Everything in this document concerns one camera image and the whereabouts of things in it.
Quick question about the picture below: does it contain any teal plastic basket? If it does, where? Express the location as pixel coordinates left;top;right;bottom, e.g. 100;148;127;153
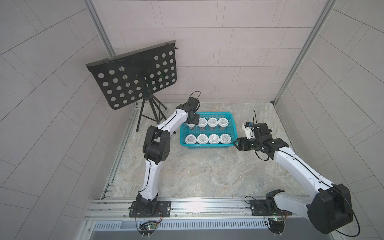
180;112;238;149

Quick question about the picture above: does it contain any right circuit board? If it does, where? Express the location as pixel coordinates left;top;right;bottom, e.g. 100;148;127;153
268;218;286;235

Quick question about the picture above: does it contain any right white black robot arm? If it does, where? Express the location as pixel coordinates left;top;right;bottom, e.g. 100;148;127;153
234;122;357;234

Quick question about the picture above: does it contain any left circuit board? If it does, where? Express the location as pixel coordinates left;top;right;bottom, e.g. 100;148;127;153
137;221;159;238

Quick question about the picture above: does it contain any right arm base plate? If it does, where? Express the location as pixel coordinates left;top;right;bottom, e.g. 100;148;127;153
249;199;292;217

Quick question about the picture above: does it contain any aluminium mounting rail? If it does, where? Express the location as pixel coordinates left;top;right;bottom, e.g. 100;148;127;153
85;193;312;221

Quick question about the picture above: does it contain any circuit board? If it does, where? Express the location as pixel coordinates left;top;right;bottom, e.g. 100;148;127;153
268;218;286;235
137;221;159;238

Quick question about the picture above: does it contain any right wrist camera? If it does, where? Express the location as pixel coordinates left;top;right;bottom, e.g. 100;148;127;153
242;122;255;140

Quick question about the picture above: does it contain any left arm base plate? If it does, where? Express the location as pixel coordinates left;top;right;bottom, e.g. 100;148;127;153
129;201;171;218

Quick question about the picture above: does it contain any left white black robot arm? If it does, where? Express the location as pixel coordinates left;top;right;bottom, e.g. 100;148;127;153
136;96;200;215

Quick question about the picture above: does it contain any black perforated music stand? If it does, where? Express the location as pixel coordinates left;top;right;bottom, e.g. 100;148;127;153
86;40;177;123

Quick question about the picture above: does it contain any yogurt cup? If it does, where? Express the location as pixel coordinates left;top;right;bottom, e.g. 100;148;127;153
208;117;218;131
185;135;197;145
198;118;208;131
197;134;209;145
220;134;232;144
208;134;220;145
218;118;229;131
187;124;197;130

